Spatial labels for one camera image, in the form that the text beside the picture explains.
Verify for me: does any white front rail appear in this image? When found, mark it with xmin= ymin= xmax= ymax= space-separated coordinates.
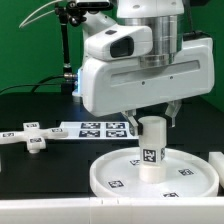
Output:
xmin=0 ymin=197 xmax=224 ymax=224

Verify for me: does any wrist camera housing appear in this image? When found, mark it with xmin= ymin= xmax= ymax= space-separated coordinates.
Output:
xmin=85 ymin=24 xmax=153 ymax=61

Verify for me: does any white marker sheet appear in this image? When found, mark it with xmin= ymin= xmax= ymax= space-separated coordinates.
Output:
xmin=60 ymin=122 xmax=136 ymax=140

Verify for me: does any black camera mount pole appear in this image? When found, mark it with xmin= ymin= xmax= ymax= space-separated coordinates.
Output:
xmin=55 ymin=0 xmax=86 ymax=95

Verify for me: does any white cable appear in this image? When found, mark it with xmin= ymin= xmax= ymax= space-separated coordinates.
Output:
xmin=18 ymin=0 xmax=64 ymax=29

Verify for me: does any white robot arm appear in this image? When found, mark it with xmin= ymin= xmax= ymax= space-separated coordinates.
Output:
xmin=75 ymin=0 xmax=214 ymax=135

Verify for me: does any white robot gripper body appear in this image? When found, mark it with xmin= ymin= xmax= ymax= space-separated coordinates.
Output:
xmin=82 ymin=38 xmax=214 ymax=116

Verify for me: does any black cable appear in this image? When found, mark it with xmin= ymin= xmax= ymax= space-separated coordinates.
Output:
xmin=0 ymin=75 xmax=68 ymax=96

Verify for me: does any white block at right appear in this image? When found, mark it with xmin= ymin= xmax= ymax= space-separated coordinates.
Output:
xmin=209 ymin=152 xmax=224 ymax=188

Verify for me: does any white cross-shaped table base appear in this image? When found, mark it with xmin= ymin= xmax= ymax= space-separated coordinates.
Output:
xmin=0 ymin=122 xmax=68 ymax=154

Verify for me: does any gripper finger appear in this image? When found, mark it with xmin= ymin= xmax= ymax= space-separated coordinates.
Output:
xmin=165 ymin=100 xmax=182 ymax=127
xmin=122 ymin=109 xmax=143 ymax=136

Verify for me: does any white round table top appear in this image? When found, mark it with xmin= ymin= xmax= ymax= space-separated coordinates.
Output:
xmin=90 ymin=147 xmax=219 ymax=199

